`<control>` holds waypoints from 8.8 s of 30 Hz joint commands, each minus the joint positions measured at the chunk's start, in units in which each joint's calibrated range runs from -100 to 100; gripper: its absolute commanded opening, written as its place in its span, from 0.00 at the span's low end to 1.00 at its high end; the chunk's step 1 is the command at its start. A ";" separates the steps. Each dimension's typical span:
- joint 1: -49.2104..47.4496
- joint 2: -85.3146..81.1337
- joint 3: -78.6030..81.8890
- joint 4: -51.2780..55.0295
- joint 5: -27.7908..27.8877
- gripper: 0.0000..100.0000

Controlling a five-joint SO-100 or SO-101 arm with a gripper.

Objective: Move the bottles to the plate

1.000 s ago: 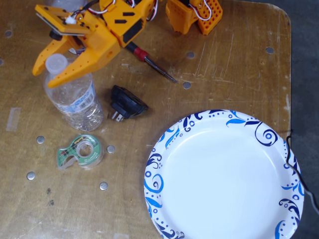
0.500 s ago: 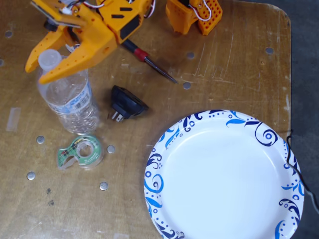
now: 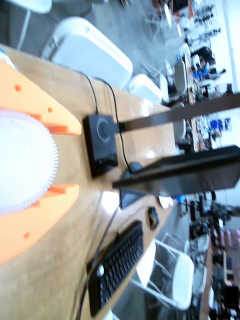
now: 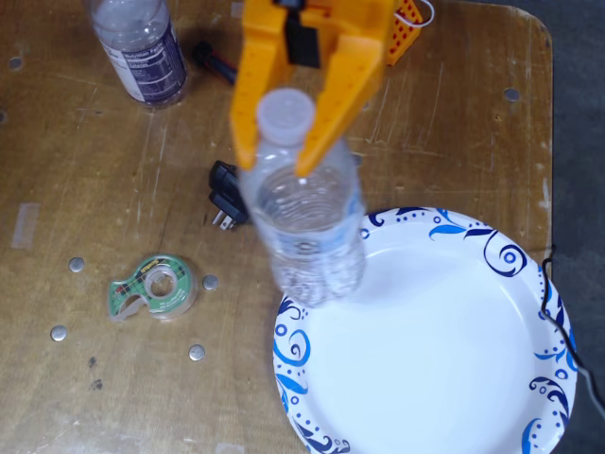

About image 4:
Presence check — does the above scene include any clear ribbed water bottle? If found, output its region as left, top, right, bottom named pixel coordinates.
left=239, top=88, right=369, bottom=307

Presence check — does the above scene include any green Scotch tape dispenser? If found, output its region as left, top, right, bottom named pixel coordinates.
left=108, top=254, right=199, bottom=324

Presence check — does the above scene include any red black screwdriver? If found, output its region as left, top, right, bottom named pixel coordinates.
left=191, top=41, right=238, bottom=87

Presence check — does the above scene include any orange gripper black motor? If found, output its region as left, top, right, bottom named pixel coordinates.
left=230, top=0, right=396, bottom=179

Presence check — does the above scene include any thin white wire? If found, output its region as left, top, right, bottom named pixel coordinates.
left=393, top=0, right=436, bottom=27

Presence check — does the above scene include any orange perforated bracket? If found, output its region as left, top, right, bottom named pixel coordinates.
left=384, top=0, right=424, bottom=67

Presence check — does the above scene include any paper plate blue swirl pattern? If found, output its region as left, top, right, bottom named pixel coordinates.
left=272, top=205, right=579, bottom=454

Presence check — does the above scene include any black power plug adapter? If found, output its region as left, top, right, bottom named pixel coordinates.
left=208, top=160, right=251, bottom=234

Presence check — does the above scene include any clear bottle zero sugar label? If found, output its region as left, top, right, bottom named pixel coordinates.
left=88, top=0, right=190, bottom=111

